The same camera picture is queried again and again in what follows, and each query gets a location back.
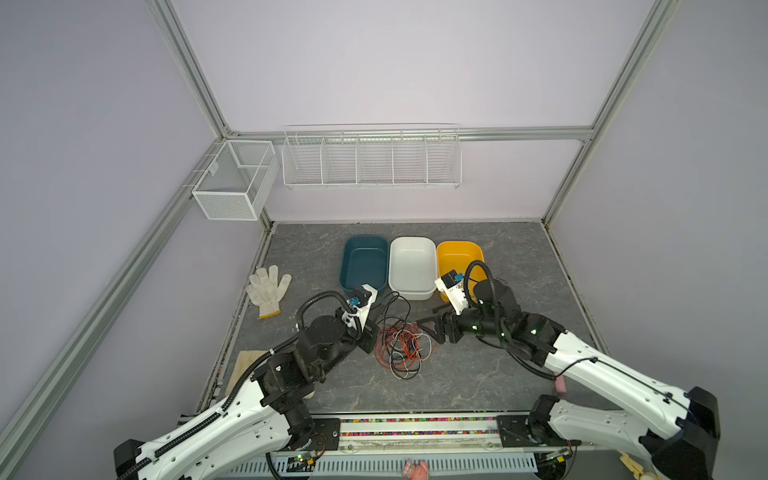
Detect long white wire rack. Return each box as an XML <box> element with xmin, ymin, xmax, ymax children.
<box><xmin>282</xmin><ymin>123</ymin><xmax>463</xmax><ymax>188</ymax></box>

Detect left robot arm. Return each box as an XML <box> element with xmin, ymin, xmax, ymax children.
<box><xmin>113</xmin><ymin>285</ymin><xmax>378</xmax><ymax>479</ymax></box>

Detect small white mesh basket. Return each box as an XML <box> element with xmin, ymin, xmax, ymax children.
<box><xmin>192</xmin><ymin>140</ymin><xmax>279</xmax><ymax>221</ymax></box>

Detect teal plastic bin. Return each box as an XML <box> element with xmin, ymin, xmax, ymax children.
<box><xmin>339</xmin><ymin>235</ymin><xmax>389</xmax><ymax>294</ymax></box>

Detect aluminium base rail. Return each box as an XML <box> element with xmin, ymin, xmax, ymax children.
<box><xmin>164</xmin><ymin>410</ymin><xmax>673</xmax><ymax>460</ymax></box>

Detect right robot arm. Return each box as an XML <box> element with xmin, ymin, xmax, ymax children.
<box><xmin>419</xmin><ymin>260</ymin><xmax>721</xmax><ymax>479</ymax></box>

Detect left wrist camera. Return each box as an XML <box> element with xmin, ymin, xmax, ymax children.
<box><xmin>342</xmin><ymin>284</ymin><xmax>378</xmax><ymax>331</ymax></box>

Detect red black white cables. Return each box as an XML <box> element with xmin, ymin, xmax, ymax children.
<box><xmin>371</xmin><ymin>320</ymin><xmax>435</xmax><ymax>381</ymax></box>

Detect white plastic bin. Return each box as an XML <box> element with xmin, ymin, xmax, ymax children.
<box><xmin>388</xmin><ymin>236</ymin><xmax>438</xmax><ymax>301</ymax></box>

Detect pink object at bottom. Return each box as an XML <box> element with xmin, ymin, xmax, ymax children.
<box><xmin>402</xmin><ymin>460</ymin><xmax>429</xmax><ymax>480</ymax></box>

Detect pink purple brush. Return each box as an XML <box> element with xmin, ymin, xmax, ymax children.
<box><xmin>554</xmin><ymin>375</ymin><xmax>568</xmax><ymax>395</ymax></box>

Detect cream object bottom right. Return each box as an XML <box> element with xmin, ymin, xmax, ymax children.
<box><xmin>619</xmin><ymin>451</ymin><xmax>659</xmax><ymax>480</ymax></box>

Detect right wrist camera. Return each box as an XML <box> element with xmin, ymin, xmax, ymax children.
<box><xmin>435</xmin><ymin>270</ymin><xmax>469</xmax><ymax>315</ymax></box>

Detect black cable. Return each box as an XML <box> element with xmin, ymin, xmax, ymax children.
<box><xmin>371</xmin><ymin>290</ymin><xmax>415</xmax><ymax>337</ymax></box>

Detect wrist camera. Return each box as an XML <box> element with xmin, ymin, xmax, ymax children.
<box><xmin>435</xmin><ymin>270</ymin><xmax>469</xmax><ymax>315</ymax></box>
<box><xmin>342</xmin><ymin>284</ymin><xmax>378</xmax><ymax>331</ymax></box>

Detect white cotton glove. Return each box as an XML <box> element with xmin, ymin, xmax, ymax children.
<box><xmin>245</xmin><ymin>265</ymin><xmax>292</xmax><ymax>319</ymax></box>

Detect yellow plastic bin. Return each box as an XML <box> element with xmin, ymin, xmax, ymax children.
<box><xmin>436</xmin><ymin>241</ymin><xmax>487</xmax><ymax>305</ymax></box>

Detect beige rubber glove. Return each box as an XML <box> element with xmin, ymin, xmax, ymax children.
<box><xmin>225</xmin><ymin>350</ymin><xmax>271</xmax><ymax>396</ymax></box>

